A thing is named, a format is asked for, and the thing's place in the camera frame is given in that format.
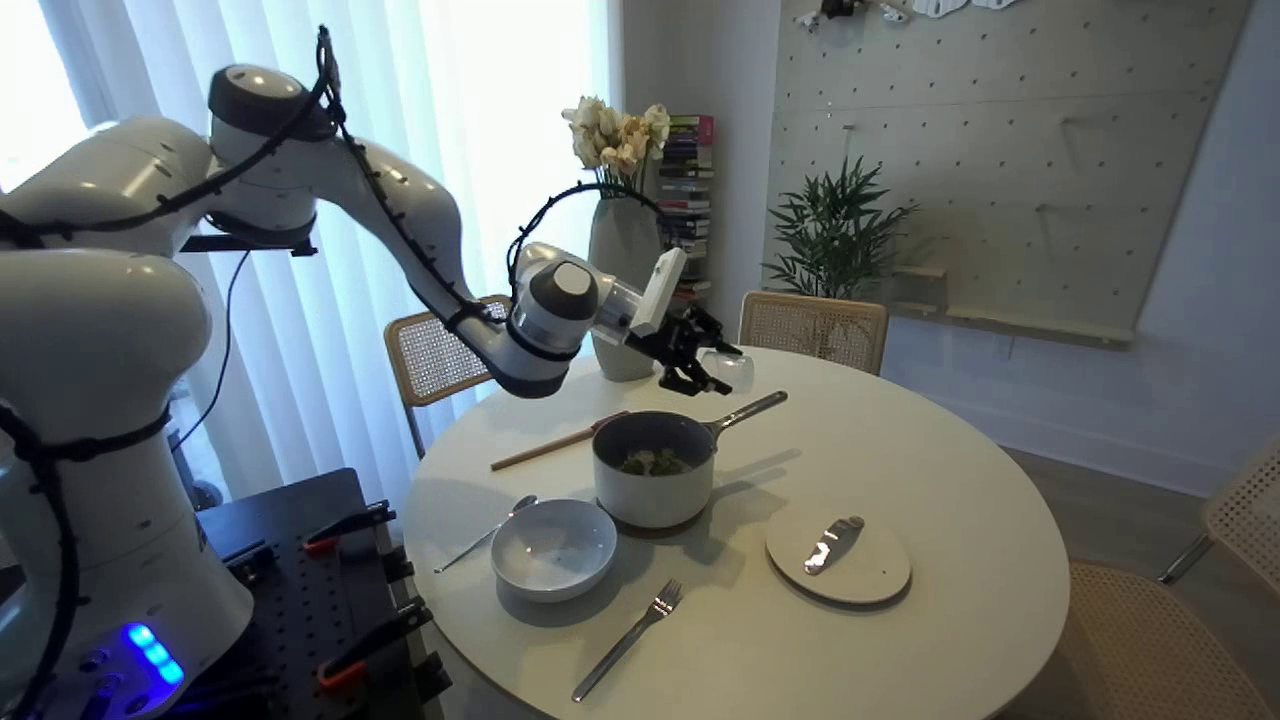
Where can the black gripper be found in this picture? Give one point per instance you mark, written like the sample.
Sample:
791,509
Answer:
668,333

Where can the colourless plastic cup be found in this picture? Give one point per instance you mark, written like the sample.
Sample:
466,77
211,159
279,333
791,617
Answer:
731,369

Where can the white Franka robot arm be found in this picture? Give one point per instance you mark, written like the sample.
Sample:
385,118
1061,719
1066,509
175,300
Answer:
93,345

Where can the wicker back chair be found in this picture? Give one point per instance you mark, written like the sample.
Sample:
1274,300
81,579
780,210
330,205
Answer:
1145,652
813,325
426,360

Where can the grey ribbed vase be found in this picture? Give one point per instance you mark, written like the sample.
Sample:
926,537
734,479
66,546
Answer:
627,241

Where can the green potted plant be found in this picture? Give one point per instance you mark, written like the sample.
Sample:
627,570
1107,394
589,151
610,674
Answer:
832,233

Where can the cream flowers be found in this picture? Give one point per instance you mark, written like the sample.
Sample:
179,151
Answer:
614,135

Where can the white bowl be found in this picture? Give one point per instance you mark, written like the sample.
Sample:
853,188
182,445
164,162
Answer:
552,550

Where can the beige plate with spoon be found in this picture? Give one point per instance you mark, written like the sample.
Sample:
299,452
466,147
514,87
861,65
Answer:
853,565

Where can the silver spoon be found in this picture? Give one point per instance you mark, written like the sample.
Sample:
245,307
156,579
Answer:
482,540

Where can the silver fork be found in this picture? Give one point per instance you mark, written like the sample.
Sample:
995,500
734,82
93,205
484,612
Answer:
627,640

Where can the white curtain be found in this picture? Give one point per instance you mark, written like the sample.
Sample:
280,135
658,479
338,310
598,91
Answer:
507,93

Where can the beige pegboard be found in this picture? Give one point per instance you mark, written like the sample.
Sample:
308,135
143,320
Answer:
1013,162

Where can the black robot cart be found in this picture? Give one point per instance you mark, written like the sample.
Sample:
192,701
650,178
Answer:
302,587

